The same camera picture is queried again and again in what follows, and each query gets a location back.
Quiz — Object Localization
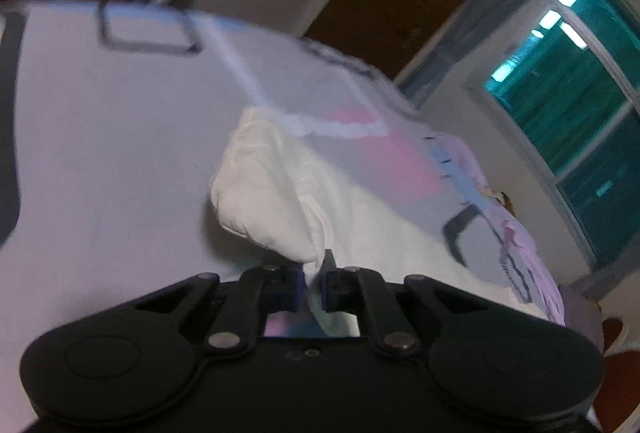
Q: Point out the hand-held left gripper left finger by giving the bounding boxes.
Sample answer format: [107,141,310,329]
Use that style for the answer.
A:
[132,264,306,354]

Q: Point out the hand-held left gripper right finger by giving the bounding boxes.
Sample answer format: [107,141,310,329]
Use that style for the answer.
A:
[320,250,491,356]

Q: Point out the white garment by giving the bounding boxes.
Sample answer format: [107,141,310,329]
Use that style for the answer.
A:
[209,107,550,339]

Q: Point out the small yellow brown item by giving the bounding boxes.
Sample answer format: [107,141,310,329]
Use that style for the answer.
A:
[492,190,517,214]

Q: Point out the pastel printed bed blanket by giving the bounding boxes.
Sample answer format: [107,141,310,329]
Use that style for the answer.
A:
[0,0,568,433]

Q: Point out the purple pink pillow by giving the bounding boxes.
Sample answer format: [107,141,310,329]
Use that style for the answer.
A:
[562,282,607,351]

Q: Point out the green glass window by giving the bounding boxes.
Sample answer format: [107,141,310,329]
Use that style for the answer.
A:
[467,0,640,270]

